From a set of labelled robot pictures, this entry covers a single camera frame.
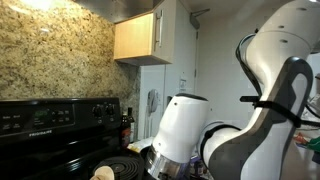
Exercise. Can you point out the black electric stove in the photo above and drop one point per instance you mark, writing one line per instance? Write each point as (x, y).
(50, 140)

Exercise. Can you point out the steel range hood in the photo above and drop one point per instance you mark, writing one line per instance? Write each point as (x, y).
(116, 10)

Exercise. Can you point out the small black capped spice bottle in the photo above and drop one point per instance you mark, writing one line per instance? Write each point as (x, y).
(197, 168)

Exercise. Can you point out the light wooden wall cabinet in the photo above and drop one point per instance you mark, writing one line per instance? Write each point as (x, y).
(133, 36)

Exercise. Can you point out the black cooking pot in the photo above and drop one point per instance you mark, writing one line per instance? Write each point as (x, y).
(143, 152)

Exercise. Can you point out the dark door lock plate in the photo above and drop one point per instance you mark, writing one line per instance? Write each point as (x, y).
(169, 99)

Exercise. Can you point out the dark bottle orange label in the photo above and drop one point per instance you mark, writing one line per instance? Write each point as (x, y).
(125, 133)

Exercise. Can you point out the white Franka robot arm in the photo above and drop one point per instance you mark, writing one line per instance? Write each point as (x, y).
(180, 126)

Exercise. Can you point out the black coil burner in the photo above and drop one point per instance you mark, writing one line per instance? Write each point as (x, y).
(125, 168)

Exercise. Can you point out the green object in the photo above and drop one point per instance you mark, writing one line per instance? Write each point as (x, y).
(315, 144)

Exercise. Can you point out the grey wall phone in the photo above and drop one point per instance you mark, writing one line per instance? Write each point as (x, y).
(153, 100)

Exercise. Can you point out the dark olive oil bottle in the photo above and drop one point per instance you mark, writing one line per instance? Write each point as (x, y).
(132, 125)

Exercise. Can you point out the white plastic bag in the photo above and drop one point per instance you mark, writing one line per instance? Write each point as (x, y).
(141, 144)

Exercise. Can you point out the white paper notice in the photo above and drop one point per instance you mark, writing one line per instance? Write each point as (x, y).
(182, 86)

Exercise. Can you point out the black bar camera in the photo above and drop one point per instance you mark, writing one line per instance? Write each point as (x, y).
(248, 99)

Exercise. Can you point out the grey door closer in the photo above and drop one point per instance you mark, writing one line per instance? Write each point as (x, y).
(197, 16)

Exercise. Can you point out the white door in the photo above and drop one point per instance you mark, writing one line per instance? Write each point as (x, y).
(181, 50)

